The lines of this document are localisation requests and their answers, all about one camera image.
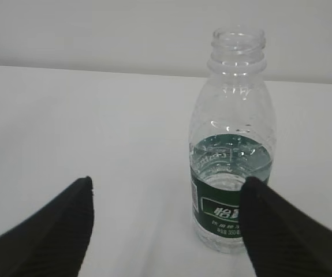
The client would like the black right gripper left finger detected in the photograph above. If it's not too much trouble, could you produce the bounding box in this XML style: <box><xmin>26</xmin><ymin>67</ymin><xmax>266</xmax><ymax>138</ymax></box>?
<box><xmin>0</xmin><ymin>177</ymin><xmax>94</xmax><ymax>276</ymax></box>

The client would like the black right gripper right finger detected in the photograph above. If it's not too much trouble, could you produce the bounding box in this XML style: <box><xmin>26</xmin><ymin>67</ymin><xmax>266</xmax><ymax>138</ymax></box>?
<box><xmin>239</xmin><ymin>177</ymin><xmax>332</xmax><ymax>276</ymax></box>

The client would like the clear green-label water bottle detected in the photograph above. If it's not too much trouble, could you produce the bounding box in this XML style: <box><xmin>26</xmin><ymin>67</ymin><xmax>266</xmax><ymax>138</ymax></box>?
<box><xmin>188</xmin><ymin>25</ymin><xmax>276</xmax><ymax>253</ymax></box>

